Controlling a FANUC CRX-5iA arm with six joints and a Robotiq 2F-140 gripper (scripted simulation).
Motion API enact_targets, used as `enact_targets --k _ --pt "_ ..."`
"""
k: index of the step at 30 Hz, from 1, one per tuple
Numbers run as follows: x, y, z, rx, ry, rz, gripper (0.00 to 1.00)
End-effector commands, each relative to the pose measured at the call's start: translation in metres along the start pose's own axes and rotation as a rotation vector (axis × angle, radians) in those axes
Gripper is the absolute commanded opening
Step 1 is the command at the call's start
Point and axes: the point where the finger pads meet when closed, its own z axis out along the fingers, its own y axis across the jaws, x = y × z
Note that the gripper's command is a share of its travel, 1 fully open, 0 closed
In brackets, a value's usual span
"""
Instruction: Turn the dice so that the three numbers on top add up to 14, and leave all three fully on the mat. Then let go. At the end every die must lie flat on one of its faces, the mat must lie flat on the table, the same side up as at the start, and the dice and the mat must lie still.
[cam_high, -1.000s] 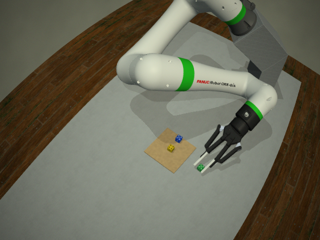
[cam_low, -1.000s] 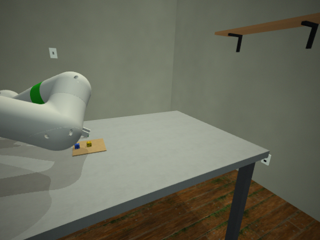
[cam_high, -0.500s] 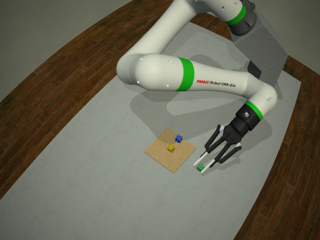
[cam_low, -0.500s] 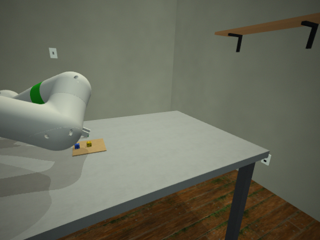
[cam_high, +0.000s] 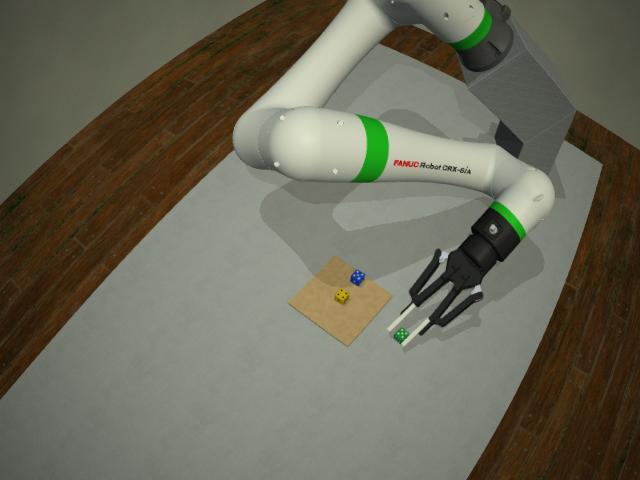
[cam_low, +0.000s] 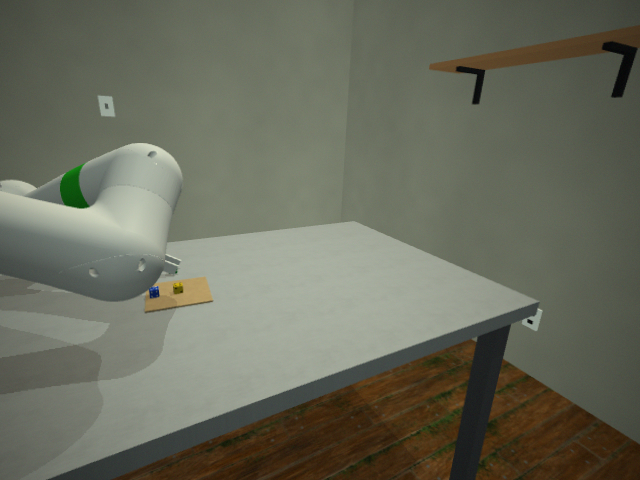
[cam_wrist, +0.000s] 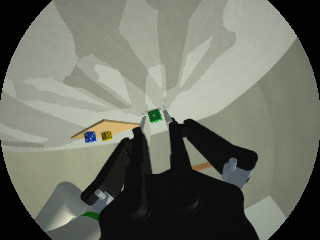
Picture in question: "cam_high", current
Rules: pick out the blue die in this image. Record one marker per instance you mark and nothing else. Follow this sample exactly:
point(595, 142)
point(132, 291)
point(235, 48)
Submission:
point(357, 277)

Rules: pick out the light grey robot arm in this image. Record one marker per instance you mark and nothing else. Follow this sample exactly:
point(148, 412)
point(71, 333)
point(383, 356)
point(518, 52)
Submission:
point(323, 145)

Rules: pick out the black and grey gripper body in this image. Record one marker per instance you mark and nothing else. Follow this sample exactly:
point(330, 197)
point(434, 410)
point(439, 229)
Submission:
point(475, 257)

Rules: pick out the green die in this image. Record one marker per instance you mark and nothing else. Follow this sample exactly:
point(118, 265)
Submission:
point(401, 335)

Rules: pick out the yellow die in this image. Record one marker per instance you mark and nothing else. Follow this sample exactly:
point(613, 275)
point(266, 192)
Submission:
point(341, 296)

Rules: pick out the tan square mat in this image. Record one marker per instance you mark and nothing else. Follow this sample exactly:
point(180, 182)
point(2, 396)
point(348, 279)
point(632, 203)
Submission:
point(343, 322)

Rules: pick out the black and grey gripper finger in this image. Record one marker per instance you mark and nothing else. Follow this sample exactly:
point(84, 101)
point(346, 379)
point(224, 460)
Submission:
point(476, 295)
point(417, 300)

